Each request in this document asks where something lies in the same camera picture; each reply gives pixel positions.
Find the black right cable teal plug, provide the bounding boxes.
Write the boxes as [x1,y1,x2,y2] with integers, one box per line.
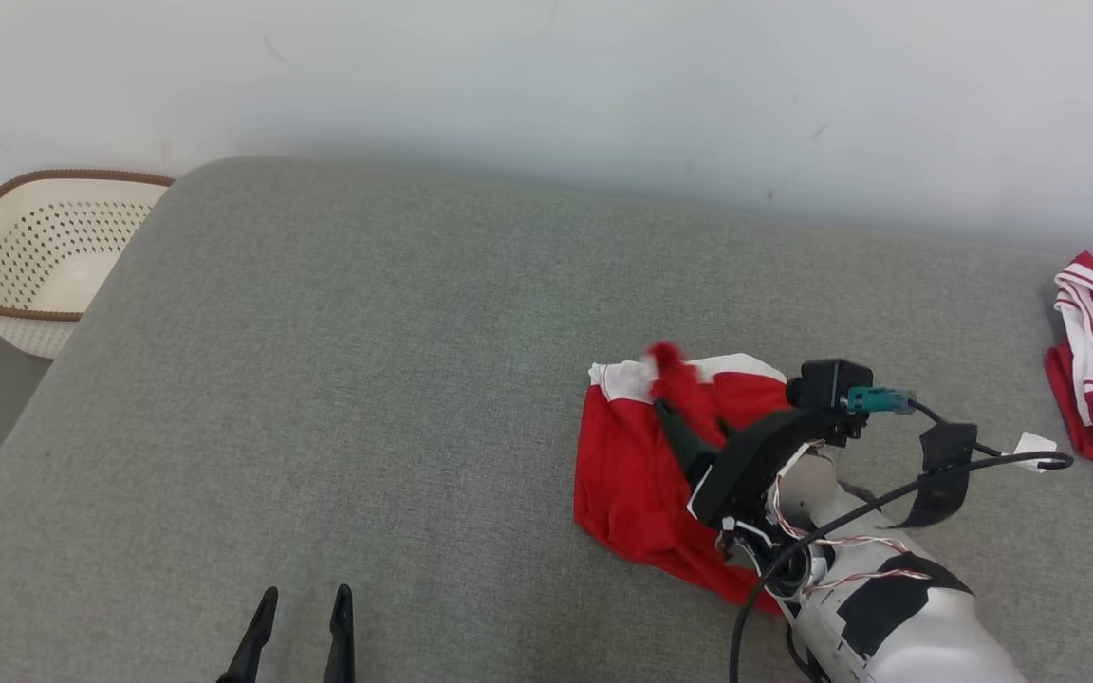
[729,384,1076,683]

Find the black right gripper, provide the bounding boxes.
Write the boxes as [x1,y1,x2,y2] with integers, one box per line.
[654,398,865,532]

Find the red shorts white stripes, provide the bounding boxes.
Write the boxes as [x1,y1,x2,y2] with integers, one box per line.
[573,341,794,618]

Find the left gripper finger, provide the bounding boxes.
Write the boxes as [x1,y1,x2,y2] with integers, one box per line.
[216,586,279,683]
[323,583,356,683]

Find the grey fabric sofa cushion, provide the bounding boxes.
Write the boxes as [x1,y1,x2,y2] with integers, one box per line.
[0,155,1093,683]

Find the cream perforated laundry basket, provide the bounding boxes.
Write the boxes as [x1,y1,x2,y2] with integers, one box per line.
[0,169,176,361]

